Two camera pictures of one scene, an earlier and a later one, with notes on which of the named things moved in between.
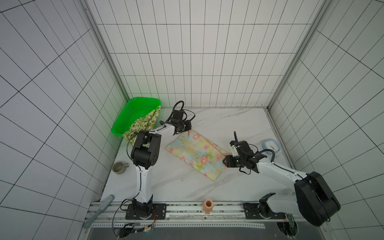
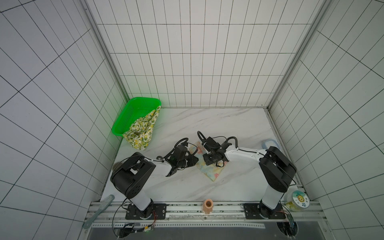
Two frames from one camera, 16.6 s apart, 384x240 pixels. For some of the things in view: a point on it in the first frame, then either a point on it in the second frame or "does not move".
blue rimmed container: [269, 144] does not move
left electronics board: [128, 229] does not move
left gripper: [182, 125] → [186, 160]
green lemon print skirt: [146, 123] does not move
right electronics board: [290, 229] does not move
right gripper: [229, 161] → [212, 156]
